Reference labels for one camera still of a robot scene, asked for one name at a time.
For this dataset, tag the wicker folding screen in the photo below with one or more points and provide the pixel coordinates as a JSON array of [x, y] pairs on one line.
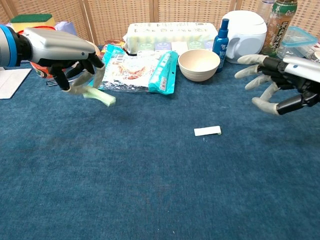
[[120, 17]]

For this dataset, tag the clear water bottle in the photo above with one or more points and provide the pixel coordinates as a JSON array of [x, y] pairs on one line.
[[265, 11]]

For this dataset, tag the brown orange cookie bag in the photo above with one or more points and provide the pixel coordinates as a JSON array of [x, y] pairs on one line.
[[111, 43]]

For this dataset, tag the blue spray bottle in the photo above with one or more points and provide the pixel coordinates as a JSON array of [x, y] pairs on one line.
[[221, 45]]

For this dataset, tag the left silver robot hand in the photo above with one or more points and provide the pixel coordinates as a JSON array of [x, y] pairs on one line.
[[55, 47]]

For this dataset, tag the teal snack bag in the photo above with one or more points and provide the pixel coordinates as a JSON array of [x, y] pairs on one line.
[[135, 72]]

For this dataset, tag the white rectangular block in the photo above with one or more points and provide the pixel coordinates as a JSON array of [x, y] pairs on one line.
[[207, 131]]

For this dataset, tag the pale green strip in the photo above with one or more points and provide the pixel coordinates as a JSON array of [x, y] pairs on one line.
[[102, 98]]

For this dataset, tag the red instant noodle cup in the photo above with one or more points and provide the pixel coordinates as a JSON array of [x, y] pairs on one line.
[[40, 71]]

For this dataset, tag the colourful pocket tissue pack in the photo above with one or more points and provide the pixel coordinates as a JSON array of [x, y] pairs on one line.
[[162, 46]]

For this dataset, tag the clear blue-lidded food container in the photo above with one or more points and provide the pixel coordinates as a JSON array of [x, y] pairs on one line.
[[295, 42]]

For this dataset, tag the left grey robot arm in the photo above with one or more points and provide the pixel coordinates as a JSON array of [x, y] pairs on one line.
[[7, 45]]

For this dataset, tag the dark framed eyeglasses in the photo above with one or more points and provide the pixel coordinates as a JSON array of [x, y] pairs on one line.
[[51, 83]]

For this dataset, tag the upright beige bowl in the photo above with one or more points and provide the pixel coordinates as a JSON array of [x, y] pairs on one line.
[[198, 67]]

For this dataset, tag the green yellow sponge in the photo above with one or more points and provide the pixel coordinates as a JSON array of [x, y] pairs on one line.
[[32, 21]]

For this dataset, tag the toilet paper roll pack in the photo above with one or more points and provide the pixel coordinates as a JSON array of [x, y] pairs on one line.
[[170, 32]]

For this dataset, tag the blue table cloth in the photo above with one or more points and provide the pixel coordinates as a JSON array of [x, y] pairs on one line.
[[150, 175]]

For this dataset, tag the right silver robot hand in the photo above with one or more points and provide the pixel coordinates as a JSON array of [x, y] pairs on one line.
[[300, 75]]

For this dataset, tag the green tea bottle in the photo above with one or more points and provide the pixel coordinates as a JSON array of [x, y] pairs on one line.
[[275, 35]]

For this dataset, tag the white lidded plastic container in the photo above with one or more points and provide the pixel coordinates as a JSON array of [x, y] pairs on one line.
[[245, 35]]

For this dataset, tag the white tissue pack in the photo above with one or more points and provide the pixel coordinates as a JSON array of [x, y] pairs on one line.
[[66, 27]]

